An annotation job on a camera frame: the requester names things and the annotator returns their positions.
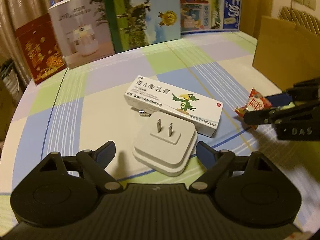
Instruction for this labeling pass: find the white appliance box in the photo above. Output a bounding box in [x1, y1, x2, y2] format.
[48, 0, 115, 69]

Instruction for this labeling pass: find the white ointment box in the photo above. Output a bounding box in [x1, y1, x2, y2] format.
[124, 75, 223, 138]

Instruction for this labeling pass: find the wooden wardrobe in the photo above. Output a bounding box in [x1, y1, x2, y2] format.
[240, 0, 273, 38]

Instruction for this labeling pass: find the white power adapter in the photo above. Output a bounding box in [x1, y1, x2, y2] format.
[132, 112, 197, 177]

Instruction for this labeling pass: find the green blue milk carton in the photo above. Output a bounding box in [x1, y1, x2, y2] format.
[104, 0, 181, 53]

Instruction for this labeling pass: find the red candy wrapper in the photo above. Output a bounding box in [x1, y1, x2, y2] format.
[234, 88, 272, 120]

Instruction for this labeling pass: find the blue cartoon milk carton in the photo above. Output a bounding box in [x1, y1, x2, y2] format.
[180, 0, 242, 34]

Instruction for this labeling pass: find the quilted beige cushion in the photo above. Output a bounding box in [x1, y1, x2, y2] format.
[278, 6, 320, 36]

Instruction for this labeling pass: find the white wall socket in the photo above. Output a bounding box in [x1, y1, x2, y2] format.
[303, 0, 317, 10]

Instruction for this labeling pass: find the cardboard box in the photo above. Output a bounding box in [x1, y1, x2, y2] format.
[253, 16, 319, 90]

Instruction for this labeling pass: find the beige curtain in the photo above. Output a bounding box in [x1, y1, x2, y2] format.
[1, 0, 62, 88]

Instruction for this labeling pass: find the checkered bed sheet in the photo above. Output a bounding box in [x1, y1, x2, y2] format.
[1, 32, 319, 235]

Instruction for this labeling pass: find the red gift box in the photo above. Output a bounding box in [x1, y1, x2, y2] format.
[15, 14, 66, 85]

